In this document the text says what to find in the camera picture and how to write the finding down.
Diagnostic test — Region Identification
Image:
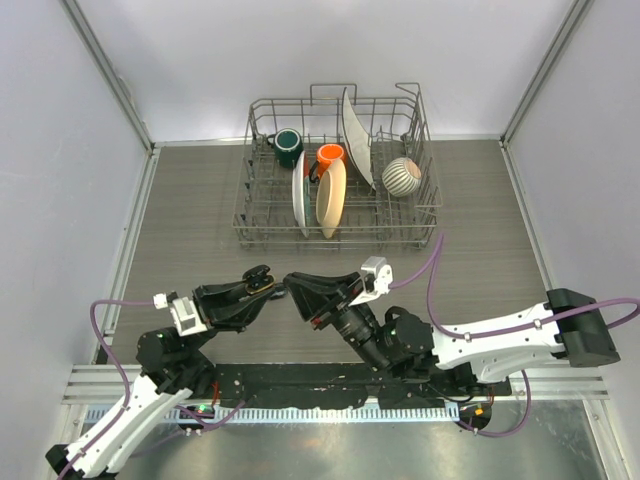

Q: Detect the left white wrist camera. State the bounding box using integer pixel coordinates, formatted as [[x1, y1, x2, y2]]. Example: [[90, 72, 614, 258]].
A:
[[153, 292, 207, 337]]

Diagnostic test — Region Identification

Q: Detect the white upright plate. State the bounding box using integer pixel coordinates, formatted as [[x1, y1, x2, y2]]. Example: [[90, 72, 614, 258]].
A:
[[341, 88, 376, 190]]

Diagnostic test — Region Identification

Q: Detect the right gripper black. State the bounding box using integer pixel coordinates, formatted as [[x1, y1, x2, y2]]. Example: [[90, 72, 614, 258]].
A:
[[284, 272, 391, 373]]

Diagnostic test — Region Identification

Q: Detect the black square earbud case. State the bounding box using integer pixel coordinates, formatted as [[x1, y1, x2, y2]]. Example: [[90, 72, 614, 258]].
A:
[[242, 264, 287, 300]]

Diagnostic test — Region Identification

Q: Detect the white slotted cable duct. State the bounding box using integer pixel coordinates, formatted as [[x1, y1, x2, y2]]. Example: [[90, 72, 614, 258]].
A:
[[87, 405, 460, 425]]

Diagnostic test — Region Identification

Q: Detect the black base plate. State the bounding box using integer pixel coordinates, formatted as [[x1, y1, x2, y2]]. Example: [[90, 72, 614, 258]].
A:
[[191, 363, 512, 410]]

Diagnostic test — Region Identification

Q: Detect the grey wire dish rack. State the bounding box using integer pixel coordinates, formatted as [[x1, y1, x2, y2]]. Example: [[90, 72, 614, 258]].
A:
[[232, 82, 442, 249]]

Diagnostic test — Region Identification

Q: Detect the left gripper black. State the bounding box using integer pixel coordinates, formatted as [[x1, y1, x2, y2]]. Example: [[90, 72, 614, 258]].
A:
[[183, 274, 274, 356]]

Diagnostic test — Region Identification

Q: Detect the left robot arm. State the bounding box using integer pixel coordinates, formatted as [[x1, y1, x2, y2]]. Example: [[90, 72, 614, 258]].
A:
[[45, 275, 285, 479]]

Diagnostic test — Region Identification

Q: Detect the beige bowl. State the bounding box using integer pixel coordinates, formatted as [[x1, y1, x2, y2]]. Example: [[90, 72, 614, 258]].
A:
[[316, 160, 347, 239]]

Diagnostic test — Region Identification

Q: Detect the striped round bowl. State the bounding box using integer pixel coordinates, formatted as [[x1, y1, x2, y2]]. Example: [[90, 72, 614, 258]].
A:
[[382, 157, 422, 197]]

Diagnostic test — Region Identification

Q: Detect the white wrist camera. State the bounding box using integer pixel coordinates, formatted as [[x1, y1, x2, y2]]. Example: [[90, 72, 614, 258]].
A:
[[348, 256, 393, 306], [153, 292, 207, 337]]

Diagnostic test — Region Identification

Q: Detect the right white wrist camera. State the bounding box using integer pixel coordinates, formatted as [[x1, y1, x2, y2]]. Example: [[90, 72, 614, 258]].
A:
[[348, 256, 393, 306]]

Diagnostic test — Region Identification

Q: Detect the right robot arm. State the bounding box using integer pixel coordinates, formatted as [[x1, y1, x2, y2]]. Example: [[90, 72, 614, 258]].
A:
[[284, 272, 620, 395]]

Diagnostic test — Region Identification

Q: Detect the orange mug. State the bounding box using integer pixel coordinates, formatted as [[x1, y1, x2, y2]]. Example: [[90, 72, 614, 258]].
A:
[[309, 143, 347, 183]]

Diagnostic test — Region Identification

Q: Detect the dark green mug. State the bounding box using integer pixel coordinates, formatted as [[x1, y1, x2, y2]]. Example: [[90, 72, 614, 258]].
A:
[[266, 128, 304, 169]]

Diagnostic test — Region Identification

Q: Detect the white green plate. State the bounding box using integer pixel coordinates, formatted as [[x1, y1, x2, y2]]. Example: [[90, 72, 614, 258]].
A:
[[292, 152, 310, 238]]

